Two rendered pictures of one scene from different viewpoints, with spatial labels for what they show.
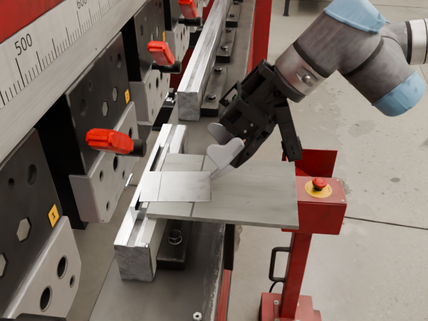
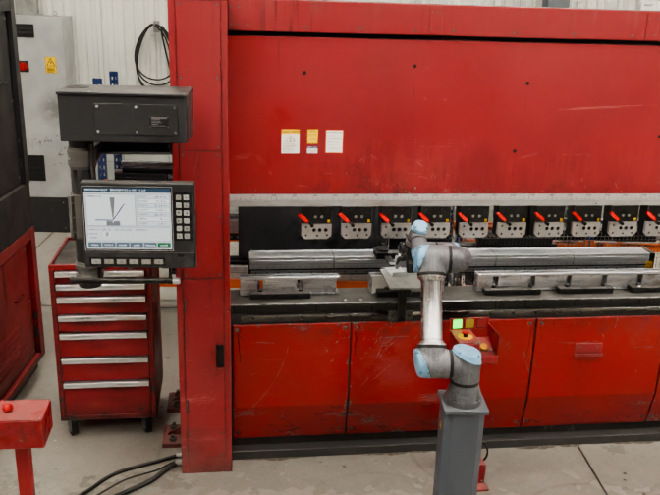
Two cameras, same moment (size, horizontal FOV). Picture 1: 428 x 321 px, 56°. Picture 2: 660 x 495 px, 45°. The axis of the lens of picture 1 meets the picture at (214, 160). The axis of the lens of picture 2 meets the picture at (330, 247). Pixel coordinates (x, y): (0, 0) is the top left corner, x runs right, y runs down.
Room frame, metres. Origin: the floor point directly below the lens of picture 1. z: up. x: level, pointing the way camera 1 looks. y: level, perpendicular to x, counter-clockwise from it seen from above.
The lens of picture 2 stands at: (-0.71, -3.50, 2.34)
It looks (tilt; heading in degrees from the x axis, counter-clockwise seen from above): 18 degrees down; 75
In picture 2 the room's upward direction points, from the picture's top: 2 degrees clockwise
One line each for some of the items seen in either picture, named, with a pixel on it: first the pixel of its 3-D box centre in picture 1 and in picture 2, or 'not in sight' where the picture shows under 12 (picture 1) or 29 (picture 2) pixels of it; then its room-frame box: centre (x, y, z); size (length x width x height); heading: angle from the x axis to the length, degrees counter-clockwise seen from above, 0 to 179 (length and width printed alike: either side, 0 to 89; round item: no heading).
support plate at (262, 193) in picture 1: (225, 187); (403, 279); (0.58, -0.02, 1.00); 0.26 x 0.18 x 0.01; 83
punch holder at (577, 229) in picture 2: not in sight; (583, 219); (1.56, 0.01, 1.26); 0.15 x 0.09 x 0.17; 173
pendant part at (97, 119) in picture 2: not in sight; (131, 192); (-0.71, -0.21, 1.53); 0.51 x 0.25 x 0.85; 170
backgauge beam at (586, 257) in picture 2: not in sight; (455, 260); (1.03, 0.38, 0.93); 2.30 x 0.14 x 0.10; 173
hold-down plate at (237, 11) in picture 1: (234, 13); (655, 287); (1.98, -0.10, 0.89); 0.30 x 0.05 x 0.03; 173
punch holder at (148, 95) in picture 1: (128, 56); (394, 220); (0.57, 0.13, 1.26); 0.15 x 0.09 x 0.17; 173
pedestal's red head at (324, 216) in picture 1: (311, 186); (473, 341); (0.87, -0.27, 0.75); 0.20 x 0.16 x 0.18; 175
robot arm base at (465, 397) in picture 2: not in sight; (464, 389); (0.56, -0.86, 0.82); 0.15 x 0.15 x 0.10
